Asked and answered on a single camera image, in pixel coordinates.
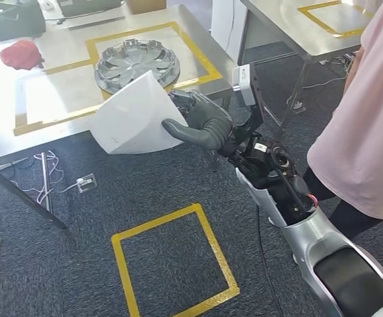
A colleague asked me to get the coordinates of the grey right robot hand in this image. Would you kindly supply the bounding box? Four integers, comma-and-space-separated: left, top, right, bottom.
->
161, 88, 234, 152

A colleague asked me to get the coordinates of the white triangular plastic part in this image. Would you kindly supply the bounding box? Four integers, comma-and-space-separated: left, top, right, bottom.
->
90, 69, 189, 155

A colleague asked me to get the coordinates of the steel workbench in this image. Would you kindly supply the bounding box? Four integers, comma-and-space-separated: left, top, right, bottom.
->
0, 4, 237, 230
237, 0, 374, 127

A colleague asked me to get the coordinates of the silver wheel cover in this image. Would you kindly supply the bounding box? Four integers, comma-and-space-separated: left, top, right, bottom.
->
94, 38, 181, 96

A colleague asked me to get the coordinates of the white office desk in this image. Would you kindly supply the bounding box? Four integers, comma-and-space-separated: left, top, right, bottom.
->
0, 0, 192, 34

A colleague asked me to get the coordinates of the brown cardboard box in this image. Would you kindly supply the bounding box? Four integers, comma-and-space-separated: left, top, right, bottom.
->
125, 0, 168, 15

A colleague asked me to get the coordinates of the yellow floor tape square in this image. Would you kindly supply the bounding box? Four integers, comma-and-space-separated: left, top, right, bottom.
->
111, 203, 241, 317

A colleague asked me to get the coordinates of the grey laptop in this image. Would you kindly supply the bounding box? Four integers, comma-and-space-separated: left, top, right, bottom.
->
57, 0, 122, 18

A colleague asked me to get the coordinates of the person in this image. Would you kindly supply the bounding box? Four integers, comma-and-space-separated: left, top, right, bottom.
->
269, 0, 383, 240

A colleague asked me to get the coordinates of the red cap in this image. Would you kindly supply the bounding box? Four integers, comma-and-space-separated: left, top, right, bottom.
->
0, 40, 45, 71

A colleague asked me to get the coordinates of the black carry case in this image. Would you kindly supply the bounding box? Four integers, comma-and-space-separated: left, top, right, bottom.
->
0, 0, 46, 42

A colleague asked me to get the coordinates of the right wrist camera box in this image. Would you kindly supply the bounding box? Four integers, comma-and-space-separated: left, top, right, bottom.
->
232, 64, 265, 110

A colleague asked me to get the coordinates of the yellow table tape frame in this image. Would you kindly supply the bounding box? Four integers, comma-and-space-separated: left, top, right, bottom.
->
298, 0, 374, 40
13, 20, 223, 137

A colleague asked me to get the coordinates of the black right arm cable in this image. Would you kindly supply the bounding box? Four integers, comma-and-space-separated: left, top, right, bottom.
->
256, 205, 285, 317

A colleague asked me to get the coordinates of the white thin cable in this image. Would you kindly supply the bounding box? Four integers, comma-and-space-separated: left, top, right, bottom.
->
301, 75, 348, 90

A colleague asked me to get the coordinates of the white floor cable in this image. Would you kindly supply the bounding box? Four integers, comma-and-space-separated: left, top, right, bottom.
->
11, 151, 80, 207

